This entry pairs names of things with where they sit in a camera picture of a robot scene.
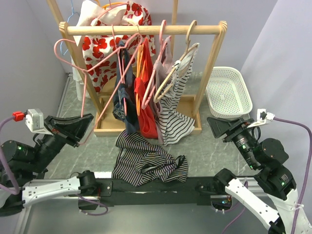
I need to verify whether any white black striped tank top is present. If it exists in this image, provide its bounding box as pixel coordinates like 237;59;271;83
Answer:
158;43;200;145

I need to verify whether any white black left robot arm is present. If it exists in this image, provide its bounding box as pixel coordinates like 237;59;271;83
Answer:
0;114;98;216

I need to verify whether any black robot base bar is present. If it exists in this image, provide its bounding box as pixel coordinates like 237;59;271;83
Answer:
68;175;234;208

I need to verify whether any red floral white dress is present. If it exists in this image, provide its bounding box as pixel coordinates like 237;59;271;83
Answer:
77;0;152;93

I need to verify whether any navy blue tank top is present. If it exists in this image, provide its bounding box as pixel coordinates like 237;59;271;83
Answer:
113;49;139;134

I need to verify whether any pale pink tank top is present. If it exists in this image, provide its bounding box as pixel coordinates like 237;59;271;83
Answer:
141;36;174;116

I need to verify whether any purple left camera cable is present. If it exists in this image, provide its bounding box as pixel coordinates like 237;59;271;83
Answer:
0;111;27;195

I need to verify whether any blue wire hanger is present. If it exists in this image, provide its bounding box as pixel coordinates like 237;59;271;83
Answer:
59;0;80;56

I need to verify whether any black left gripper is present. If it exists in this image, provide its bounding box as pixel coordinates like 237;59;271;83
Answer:
28;113;95;173

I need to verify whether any orange hanger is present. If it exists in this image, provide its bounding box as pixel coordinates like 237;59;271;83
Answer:
135;43;145;116

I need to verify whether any white garment behind rack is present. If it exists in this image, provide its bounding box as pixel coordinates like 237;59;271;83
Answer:
70;0;103;100

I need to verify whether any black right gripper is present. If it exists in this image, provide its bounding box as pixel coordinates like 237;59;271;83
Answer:
205;115;258;167

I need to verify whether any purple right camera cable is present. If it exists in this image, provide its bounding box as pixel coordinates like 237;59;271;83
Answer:
219;116;312;234

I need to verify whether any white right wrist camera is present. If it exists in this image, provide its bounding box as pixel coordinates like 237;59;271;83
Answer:
247;108;275;128

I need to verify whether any red tank top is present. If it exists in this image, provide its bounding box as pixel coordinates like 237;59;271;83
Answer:
134;39;158;139

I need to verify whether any wooden clothes rack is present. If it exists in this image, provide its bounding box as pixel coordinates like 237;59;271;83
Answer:
47;0;227;137

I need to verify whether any purple camera cable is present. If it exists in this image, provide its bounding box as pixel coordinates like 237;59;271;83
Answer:
219;116;312;234
0;111;27;195

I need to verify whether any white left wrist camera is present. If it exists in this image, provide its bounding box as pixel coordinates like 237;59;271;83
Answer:
25;109;45;134

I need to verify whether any pink plastic hanger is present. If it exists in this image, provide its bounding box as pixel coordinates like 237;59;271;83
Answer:
141;20;172;110

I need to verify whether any dark striped tank top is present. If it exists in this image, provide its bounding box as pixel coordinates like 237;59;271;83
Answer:
112;131;188;187

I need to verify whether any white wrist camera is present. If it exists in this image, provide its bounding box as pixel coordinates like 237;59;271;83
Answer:
25;109;45;134
247;108;275;128

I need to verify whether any white perforated plastic basket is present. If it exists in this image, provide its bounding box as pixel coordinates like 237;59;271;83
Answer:
206;66;253;119

